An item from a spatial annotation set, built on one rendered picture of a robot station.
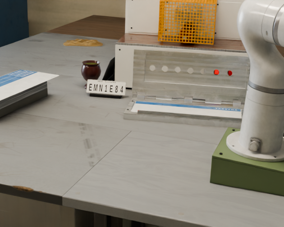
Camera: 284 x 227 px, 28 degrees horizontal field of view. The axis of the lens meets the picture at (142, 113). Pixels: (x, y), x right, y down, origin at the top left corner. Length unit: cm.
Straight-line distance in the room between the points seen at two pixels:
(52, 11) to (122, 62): 208
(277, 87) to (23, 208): 119
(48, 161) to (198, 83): 74
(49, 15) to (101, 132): 258
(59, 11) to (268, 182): 306
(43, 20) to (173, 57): 239
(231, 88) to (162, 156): 54
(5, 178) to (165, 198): 44
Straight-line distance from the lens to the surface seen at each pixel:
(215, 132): 196
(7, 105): 210
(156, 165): 167
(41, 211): 227
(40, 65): 277
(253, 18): 153
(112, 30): 365
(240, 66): 217
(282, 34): 148
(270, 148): 160
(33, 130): 194
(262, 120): 157
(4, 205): 236
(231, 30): 253
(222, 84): 217
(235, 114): 209
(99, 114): 209
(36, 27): 448
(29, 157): 173
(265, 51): 156
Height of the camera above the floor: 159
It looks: 19 degrees down
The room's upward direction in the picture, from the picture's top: 2 degrees clockwise
